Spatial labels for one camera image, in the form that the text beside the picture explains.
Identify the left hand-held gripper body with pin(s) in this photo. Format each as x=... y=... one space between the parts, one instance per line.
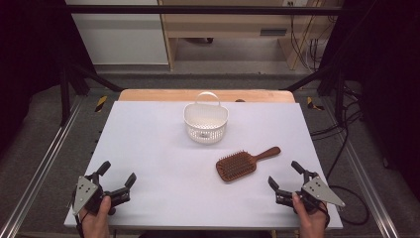
x=84 y=195

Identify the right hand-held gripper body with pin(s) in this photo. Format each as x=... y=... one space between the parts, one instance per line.
x=318 y=193

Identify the brown wooden hairbrush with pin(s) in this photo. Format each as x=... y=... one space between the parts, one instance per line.
x=236 y=165

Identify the white plastic basket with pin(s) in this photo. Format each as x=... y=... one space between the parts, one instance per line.
x=205 y=115

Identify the person's left hand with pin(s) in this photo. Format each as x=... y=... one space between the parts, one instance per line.
x=95 y=224

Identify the person's right hand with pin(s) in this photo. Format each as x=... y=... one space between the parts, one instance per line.
x=312 y=224

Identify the white board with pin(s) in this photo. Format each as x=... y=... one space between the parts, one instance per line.
x=165 y=165

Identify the yellow black tape marker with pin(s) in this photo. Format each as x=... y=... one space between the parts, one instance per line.
x=101 y=103
x=312 y=104

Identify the wooden table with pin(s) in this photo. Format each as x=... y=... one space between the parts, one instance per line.
x=148 y=95

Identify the black diagonal metal strut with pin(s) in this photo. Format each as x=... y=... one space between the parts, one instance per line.
x=99 y=79
x=307 y=79

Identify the black curtain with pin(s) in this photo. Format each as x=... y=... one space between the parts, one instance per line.
x=386 y=66
x=29 y=49

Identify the white cabinet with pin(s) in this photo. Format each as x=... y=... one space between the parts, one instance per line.
x=122 y=33

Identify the grey desk label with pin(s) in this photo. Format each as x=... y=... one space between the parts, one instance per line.
x=273 y=32

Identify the light wooden desk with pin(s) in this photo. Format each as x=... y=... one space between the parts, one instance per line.
x=224 y=24

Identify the black horizontal metal bar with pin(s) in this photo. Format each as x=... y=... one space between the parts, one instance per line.
x=198 y=9

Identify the aluminium floor rail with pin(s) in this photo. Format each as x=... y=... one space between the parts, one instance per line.
x=36 y=178
x=373 y=195

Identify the black metal frame post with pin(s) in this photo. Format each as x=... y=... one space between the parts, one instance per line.
x=65 y=99
x=340 y=99

